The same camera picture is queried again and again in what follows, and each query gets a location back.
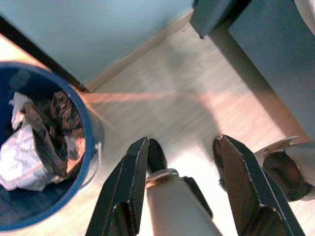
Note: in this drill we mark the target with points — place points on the small white crumpled paper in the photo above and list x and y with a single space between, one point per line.
18 108

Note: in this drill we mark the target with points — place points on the large white crumpled paper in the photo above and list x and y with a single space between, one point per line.
19 159

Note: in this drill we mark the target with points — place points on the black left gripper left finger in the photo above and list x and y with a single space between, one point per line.
123 196

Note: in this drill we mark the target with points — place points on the blue plastic bucket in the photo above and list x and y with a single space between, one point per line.
94 132

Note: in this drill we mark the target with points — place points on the black crumpled plastic bag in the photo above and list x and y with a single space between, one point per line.
49 132

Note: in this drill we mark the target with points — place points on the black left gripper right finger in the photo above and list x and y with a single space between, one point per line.
246 191

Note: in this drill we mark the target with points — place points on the cream sheeted mattress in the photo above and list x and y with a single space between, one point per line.
307 9

